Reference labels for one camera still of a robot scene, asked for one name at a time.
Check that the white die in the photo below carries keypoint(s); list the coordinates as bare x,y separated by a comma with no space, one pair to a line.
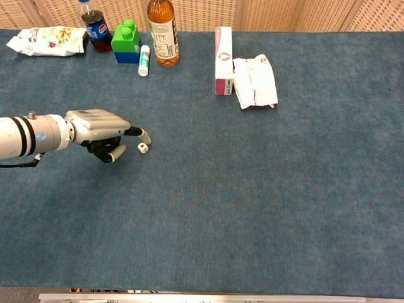
143,148

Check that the blue table cloth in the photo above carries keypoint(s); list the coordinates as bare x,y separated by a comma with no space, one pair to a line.
202,176

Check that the white crumpled pouch packet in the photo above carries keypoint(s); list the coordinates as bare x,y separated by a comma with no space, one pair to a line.
255,82

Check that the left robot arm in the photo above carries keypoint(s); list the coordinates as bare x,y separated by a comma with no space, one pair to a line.
31,135

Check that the aluminium table frame rail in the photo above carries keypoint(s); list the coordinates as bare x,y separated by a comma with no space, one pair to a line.
221,298

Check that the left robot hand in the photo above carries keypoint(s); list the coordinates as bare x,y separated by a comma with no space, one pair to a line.
94,126

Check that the long white pink box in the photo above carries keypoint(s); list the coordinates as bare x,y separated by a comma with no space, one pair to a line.
223,60

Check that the pepsi cola bottle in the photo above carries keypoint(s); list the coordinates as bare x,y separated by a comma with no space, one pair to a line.
96,28

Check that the amber tea bottle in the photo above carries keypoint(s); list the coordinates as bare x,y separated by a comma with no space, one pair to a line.
163,34

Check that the white green glue stick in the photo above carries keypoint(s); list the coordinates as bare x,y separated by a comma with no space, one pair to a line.
144,60

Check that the white snack chips bag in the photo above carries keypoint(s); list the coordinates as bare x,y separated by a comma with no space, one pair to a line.
50,41

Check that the green and blue toy block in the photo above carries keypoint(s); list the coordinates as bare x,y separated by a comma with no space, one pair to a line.
126,44

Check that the woven folding screen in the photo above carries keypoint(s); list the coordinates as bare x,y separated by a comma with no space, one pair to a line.
252,14

